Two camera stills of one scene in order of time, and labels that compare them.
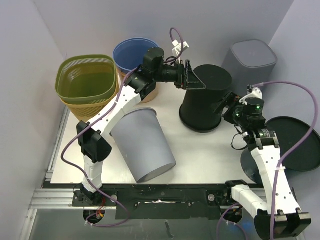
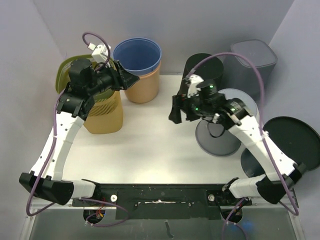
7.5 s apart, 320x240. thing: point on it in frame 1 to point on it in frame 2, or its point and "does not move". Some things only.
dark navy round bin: [289, 130] does not move
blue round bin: [129, 53] does not move
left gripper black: [193, 82] to [129, 78]
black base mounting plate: [159, 201] does not move
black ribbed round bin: [197, 109] to [193, 60]
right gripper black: [230, 104] to [182, 107]
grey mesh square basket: [249, 62] does not move
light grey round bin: [139, 137] to [213, 137]
